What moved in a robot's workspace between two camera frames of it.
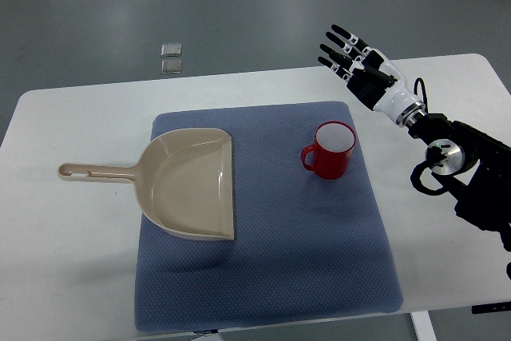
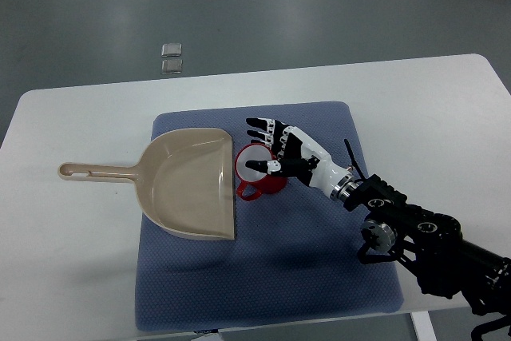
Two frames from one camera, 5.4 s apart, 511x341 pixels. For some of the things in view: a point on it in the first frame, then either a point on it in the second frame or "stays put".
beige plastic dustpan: (184, 180) stays put
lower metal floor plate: (171, 66) stays put
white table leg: (423, 326) stays put
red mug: (334, 143) -> (255, 183)
